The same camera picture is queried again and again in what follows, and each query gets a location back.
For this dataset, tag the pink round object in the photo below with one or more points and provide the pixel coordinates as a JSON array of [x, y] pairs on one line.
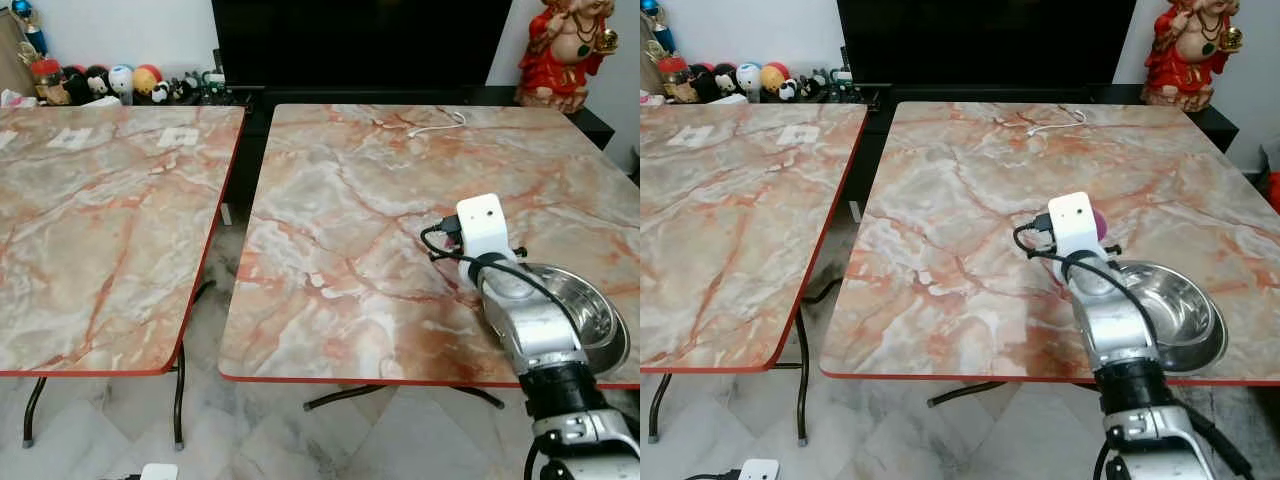
[[1101, 224]]

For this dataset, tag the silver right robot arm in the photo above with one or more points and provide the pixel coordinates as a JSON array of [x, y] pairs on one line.
[[530, 330], [1115, 330]]

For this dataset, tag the stainless steel bowl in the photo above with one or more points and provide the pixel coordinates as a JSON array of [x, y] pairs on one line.
[[592, 300], [1187, 312]]

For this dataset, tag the white square table sticker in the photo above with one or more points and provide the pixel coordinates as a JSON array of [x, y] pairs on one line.
[[70, 138], [690, 136], [799, 134], [178, 137]]

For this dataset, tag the red capped toy jar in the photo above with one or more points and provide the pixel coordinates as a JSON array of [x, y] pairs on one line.
[[46, 82], [675, 80]]

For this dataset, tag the black metal table leg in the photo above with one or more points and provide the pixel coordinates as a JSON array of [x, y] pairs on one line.
[[179, 400], [33, 410], [658, 405], [801, 380]]

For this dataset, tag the black round mouse toy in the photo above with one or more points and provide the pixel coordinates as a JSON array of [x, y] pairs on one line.
[[703, 82], [73, 84], [96, 80], [726, 78]]

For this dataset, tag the white and blue cat toy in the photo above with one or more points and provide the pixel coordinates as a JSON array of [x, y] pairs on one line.
[[749, 80], [121, 82]]

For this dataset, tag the red and gold deity statue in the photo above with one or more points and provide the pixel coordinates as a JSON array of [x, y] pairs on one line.
[[560, 60], [1185, 60]]

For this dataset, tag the small black and white toy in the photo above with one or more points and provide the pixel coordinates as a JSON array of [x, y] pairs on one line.
[[160, 93], [787, 90]]

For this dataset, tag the orange and yellow round toy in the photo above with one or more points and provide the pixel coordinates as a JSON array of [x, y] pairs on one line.
[[147, 77], [775, 75]]

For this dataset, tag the blue figurine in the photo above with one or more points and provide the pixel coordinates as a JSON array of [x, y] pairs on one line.
[[655, 25], [28, 25]]

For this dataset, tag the dark green toy figures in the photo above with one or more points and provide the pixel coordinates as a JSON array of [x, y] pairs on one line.
[[200, 88], [825, 86]]

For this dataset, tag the black metal table foot bar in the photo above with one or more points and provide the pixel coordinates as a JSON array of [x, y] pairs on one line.
[[340, 396], [960, 392]]

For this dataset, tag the black television screen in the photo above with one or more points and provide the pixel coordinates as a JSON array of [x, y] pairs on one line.
[[360, 40], [985, 40]]

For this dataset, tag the red container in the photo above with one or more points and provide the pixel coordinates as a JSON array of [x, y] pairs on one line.
[[1275, 190]]

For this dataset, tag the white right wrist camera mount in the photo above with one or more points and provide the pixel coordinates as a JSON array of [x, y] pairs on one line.
[[1072, 222], [485, 225]]

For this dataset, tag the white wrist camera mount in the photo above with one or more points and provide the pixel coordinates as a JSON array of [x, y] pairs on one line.
[[1072, 222], [759, 470], [485, 225], [159, 472]]

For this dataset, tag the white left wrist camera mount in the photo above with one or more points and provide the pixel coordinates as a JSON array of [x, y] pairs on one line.
[[159, 472], [759, 470]]

